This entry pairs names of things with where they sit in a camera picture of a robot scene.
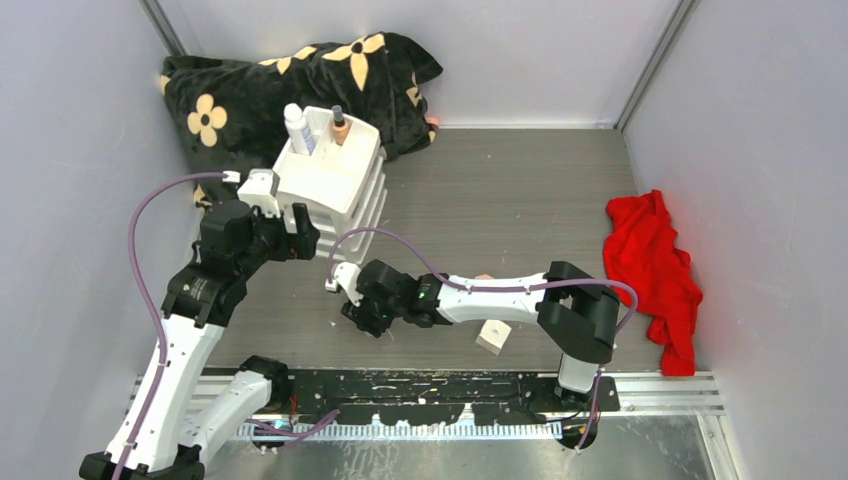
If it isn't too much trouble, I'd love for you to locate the white plastic drawer organizer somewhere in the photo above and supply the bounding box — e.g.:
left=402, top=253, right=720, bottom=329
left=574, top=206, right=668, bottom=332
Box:
left=272, top=106, right=387, bottom=257

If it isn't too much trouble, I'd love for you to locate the white plastic bottle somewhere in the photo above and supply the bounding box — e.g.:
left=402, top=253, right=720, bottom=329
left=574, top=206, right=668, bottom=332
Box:
left=284, top=103, right=316, bottom=156

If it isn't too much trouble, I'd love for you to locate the tan foundation bottle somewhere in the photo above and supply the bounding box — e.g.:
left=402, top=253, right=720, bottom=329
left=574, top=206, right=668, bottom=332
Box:
left=331, top=105, right=351, bottom=146

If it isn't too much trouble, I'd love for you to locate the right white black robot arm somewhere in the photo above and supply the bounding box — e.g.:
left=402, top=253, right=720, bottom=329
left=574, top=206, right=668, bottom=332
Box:
left=325, top=260, right=621, bottom=411

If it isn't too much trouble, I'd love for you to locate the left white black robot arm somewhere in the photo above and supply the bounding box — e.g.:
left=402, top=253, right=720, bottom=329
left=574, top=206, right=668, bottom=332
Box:
left=79, top=200, right=320, bottom=479

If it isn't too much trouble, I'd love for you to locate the white cube box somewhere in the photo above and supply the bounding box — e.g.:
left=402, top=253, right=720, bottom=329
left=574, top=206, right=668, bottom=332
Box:
left=476, top=319, right=512, bottom=355

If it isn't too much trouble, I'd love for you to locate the black floral plush blanket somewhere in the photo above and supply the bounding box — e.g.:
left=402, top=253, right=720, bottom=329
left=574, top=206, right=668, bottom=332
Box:
left=159, top=32, right=443, bottom=174

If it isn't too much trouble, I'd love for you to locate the small green circuit board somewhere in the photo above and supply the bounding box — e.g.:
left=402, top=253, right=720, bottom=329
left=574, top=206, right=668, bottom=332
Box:
left=253, top=420, right=297, bottom=438

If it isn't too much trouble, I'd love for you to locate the red cloth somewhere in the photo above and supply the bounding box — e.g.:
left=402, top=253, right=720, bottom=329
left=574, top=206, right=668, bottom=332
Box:
left=602, top=190, right=703, bottom=377

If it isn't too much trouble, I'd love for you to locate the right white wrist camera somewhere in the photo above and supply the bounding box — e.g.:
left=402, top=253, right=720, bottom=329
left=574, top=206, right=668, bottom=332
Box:
left=324, top=262, right=363, bottom=307

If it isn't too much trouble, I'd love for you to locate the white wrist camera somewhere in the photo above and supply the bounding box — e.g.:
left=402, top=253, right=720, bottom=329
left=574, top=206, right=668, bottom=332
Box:
left=324, top=262, right=363, bottom=307
left=237, top=169, right=282, bottom=219

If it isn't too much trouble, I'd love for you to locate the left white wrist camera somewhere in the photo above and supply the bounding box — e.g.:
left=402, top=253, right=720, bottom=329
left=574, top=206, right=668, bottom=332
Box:
left=237, top=169, right=282, bottom=219

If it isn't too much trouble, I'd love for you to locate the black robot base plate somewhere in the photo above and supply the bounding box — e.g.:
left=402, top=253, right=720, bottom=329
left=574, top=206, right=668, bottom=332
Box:
left=260, top=369, right=591, bottom=426

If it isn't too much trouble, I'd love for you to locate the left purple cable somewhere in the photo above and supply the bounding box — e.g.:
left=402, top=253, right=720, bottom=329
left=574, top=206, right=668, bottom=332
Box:
left=109, top=171, right=342, bottom=480

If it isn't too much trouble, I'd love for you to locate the aluminium frame rail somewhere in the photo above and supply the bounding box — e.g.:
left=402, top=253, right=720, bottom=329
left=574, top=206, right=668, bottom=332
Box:
left=168, top=369, right=724, bottom=449

